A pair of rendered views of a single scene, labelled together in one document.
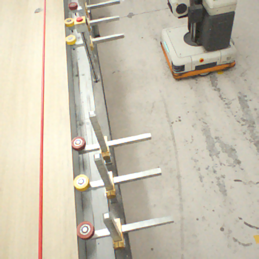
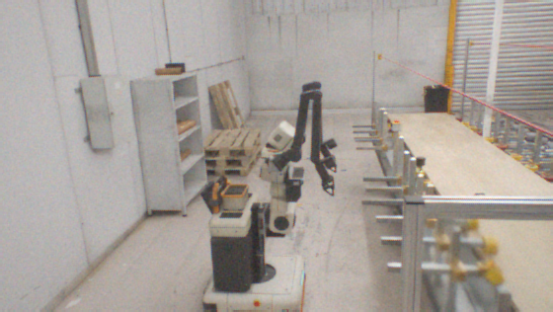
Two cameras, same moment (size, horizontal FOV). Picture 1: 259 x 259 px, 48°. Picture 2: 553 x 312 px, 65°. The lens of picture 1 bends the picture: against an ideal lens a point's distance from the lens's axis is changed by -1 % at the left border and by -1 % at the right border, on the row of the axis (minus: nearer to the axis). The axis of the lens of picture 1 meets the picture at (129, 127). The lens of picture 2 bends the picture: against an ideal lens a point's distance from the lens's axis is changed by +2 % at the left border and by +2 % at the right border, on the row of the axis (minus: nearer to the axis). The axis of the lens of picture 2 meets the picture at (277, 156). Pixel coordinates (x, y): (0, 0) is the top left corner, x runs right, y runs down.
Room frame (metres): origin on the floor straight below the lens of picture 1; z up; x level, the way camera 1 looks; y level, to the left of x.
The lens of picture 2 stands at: (5.18, -0.27, 1.93)
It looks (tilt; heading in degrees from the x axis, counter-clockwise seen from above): 16 degrees down; 189
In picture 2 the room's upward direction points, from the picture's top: 3 degrees counter-clockwise
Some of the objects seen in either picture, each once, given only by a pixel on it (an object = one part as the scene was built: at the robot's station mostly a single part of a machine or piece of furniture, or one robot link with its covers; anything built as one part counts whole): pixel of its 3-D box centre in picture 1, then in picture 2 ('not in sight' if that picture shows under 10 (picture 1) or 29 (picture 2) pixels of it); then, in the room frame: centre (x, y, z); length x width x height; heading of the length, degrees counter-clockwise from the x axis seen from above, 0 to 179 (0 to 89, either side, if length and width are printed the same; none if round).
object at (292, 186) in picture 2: not in sight; (293, 180); (2.49, -0.59, 0.99); 0.28 x 0.16 x 0.22; 1
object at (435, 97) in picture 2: not in sight; (435, 102); (-4.75, 1.83, 0.36); 0.59 x 0.58 x 0.73; 1
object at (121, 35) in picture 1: (97, 40); (391, 179); (1.99, 0.12, 0.83); 0.43 x 0.03 x 0.04; 91
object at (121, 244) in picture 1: (117, 234); not in sight; (0.47, 0.16, 0.80); 0.14 x 0.06 x 0.05; 1
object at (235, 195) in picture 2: not in sight; (235, 196); (2.50, -0.99, 0.87); 0.23 x 0.15 x 0.11; 1
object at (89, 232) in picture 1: (87, 232); not in sight; (0.48, 0.29, 0.85); 0.08 x 0.08 x 0.11
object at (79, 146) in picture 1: (80, 147); not in sight; (0.98, 0.30, 0.85); 0.08 x 0.08 x 0.11
